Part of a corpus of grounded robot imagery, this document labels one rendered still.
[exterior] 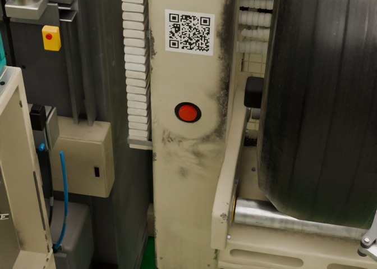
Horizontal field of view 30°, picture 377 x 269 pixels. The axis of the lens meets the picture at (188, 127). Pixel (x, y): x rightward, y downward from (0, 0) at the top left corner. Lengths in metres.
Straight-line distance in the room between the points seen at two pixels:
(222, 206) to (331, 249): 0.21
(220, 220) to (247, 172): 0.28
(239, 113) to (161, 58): 0.29
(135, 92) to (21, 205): 0.26
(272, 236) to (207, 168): 0.17
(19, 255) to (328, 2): 0.65
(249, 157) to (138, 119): 0.33
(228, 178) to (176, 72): 0.22
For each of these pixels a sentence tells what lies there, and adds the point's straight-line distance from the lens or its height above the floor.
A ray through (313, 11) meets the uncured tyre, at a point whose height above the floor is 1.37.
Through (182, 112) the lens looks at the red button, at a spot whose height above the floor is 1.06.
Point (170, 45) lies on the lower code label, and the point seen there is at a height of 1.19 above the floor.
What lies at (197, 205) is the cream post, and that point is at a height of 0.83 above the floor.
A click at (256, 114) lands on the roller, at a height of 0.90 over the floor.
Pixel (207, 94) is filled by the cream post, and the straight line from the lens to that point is 1.14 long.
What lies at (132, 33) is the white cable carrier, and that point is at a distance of 1.11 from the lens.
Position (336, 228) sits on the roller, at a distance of 1.22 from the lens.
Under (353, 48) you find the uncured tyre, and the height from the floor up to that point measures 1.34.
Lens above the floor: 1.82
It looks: 42 degrees down
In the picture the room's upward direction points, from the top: 1 degrees clockwise
